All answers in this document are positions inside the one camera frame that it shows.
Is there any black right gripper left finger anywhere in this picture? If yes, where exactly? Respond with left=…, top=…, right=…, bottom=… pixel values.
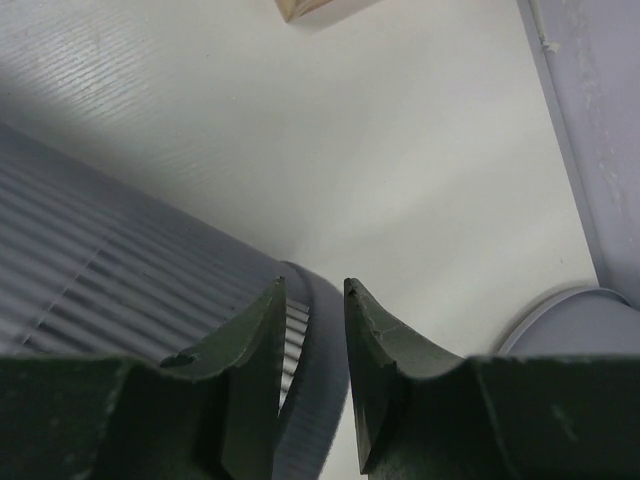
left=1, top=279, right=286, bottom=479

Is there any grey round plastic bin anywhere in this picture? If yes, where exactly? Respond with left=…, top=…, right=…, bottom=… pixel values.
left=497, top=287, right=639, bottom=356

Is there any wooden frame tray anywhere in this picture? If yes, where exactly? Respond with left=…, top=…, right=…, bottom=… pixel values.
left=275, top=0, right=353, bottom=25

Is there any grey slotted laundry basket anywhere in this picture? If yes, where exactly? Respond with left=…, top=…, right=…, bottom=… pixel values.
left=1, top=127, right=349, bottom=479

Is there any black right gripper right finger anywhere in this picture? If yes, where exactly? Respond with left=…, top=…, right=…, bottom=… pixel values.
left=344, top=278, right=639, bottom=479

